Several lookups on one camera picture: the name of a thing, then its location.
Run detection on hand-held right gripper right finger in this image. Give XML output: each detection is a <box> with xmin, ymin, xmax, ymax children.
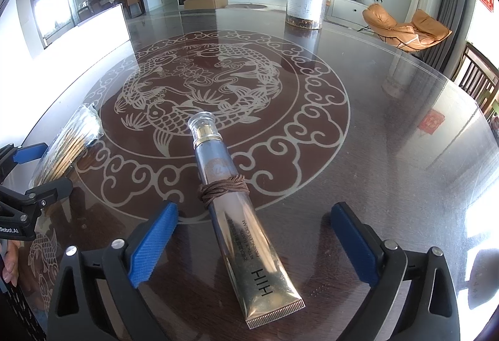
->
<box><xmin>331</xmin><ymin>202</ymin><xmax>461</xmax><ymax>341</ymax></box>

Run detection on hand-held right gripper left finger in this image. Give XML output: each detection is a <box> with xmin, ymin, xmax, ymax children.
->
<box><xmin>47</xmin><ymin>201</ymin><xmax>180</xmax><ymax>341</ymax></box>

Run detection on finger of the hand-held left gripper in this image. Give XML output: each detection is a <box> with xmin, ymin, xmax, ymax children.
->
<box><xmin>0</xmin><ymin>143</ymin><xmax>49</xmax><ymax>182</ymax></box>
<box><xmin>21</xmin><ymin>177</ymin><xmax>74</xmax><ymax>217</ymax></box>

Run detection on clear pack of sticks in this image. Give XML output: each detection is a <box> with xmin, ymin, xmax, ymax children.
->
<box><xmin>29</xmin><ymin>102</ymin><xmax>104</xmax><ymax>189</ymax></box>

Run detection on silver cream tube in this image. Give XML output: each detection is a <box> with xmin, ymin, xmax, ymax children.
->
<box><xmin>187</xmin><ymin>112</ymin><xmax>305</xmax><ymax>329</ymax></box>

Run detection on person's left hand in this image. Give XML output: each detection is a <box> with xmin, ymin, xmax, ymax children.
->
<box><xmin>0</xmin><ymin>240</ymin><xmax>21</xmax><ymax>287</ymax></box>

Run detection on dark wooden slatted chair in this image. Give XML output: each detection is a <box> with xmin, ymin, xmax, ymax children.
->
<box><xmin>452</xmin><ymin>41</ymin><xmax>499</xmax><ymax>111</ymax></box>

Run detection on orange lounge chair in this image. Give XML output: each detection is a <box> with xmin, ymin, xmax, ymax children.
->
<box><xmin>362</xmin><ymin>3</ymin><xmax>453</xmax><ymax>53</ymax></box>

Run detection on brown cardboard box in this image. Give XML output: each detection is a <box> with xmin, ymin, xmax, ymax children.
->
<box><xmin>184</xmin><ymin>0</ymin><xmax>229</xmax><ymax>10</ymax></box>

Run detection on clear jar with black lid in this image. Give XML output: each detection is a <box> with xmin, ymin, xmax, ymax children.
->
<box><xmin>286</xmin><ymin>0</ymin><xmax>330</xmax><ymax>30</ymax></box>

